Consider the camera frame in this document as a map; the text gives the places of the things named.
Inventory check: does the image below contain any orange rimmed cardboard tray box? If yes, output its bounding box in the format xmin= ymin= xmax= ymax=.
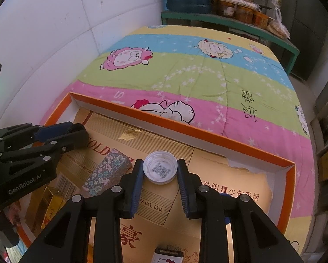
xmin=16 ymin=92 xmax=296 ymax=263

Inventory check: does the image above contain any colourful cartoon sheep blanket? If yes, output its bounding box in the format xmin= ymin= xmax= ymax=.
xmin=40 ymin=25 xmax=318 ymax=252

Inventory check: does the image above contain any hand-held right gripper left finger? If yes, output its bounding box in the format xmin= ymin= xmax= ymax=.
xmin=29 ymin=158 xmax=145 ymax=263

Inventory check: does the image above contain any plastic bag with food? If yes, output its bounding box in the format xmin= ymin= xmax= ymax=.
xmin=268 ymin=7 xmax=290 ymax=39

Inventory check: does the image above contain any person's left hand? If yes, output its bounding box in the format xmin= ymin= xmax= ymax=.
xmin=0 ymin=201 xmax=22 ymax=227

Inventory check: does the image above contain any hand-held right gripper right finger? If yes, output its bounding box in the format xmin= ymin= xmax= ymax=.
xmin=177 ymin=158 xmax=304 ymax=263

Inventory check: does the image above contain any orange food jar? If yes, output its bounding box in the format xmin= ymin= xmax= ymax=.
xmin=235 ymin=5 xmax=254 ymax=22
xmin=253 ymin=11 xmax=269 ymax=28
xmin=217 ymin=0 xmax=236 ymax=17

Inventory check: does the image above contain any dark grey refrigerator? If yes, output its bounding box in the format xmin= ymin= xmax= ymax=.
xmin=279 ymin=0 xmax=328 ymax=81

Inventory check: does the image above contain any floral patterned slim box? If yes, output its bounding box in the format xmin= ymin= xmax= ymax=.
xmin=83 ymin=148 xmax=133 ymax=198

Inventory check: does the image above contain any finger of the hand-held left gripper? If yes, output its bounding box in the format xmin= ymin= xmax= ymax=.
xmin=0 ymin=132 xmax=89 ymax=171
xmin=0 ymin=122 xmax=88 ymax=146

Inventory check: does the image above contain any folded patterned cloth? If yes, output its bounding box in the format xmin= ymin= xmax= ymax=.
xmin=212 ymin=0 xmax=259 ymax=9

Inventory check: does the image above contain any white plastic bottle cap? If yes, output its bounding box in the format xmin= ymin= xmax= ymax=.
xmin=143 ymin=151 xmax=178 ymax=185

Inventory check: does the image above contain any golden box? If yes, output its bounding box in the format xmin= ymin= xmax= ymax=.
xmin=40 ymin=186 xmax=68 ymax=231

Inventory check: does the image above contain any white cartoon print box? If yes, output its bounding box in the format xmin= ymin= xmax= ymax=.
xmin=154 ymin=247 xmax=185 ymax=263

